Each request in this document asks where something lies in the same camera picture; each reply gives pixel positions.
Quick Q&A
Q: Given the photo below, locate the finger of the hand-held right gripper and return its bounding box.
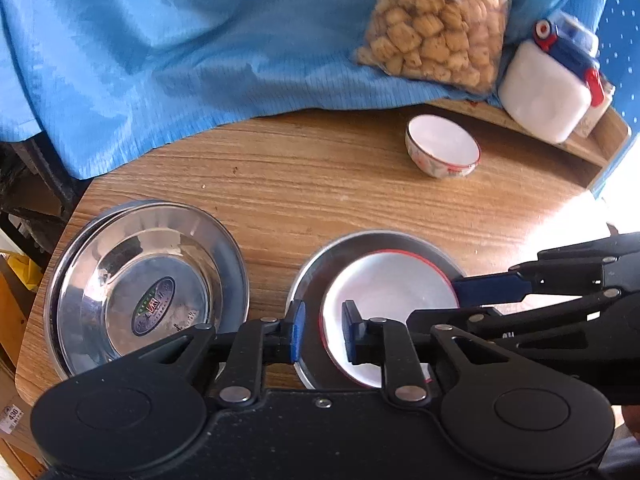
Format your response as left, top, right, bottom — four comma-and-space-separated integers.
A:
406, 287, 623, 341
451, 232, 640, 308

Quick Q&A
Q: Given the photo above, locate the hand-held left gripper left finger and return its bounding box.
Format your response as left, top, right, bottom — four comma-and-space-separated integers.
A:
119, 300, 307, 407

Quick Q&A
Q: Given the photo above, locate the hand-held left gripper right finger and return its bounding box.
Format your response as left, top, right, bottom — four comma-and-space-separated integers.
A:
341, 300, 521, 407

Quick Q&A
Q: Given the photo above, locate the white ceramic bowl red rim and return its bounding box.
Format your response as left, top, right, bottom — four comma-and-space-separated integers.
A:
319, 250, 462, 390
405, 114, 482, 180

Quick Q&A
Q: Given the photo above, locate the stainless steel bowl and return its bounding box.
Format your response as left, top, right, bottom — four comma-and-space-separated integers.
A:
289, 230, 468, 391

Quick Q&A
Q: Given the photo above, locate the wooden desk shelf riser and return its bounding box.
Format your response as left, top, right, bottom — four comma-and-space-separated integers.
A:
425, 97, 632, 191

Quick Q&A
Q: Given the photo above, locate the white jug blue lid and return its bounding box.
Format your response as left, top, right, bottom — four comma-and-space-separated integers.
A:
497, 10, 606, 145

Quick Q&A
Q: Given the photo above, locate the clear bag of biscuits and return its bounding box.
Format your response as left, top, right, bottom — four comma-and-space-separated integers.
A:
354, 0, 513, 96

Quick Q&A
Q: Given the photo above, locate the yellow plastic bag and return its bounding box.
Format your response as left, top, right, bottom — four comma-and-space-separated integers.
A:
7, 252, 43, 291

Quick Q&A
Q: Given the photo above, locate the blue dotted printed curtain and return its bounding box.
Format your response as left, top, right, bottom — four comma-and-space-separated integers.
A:
597, 0, 640, 136

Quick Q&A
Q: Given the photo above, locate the light blue striped cloth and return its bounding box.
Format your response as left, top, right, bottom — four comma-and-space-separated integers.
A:
0, 0, 616, 181

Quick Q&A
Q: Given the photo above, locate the small labelled cardboard box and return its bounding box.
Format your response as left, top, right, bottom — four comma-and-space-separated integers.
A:
0, 370, 38, 480

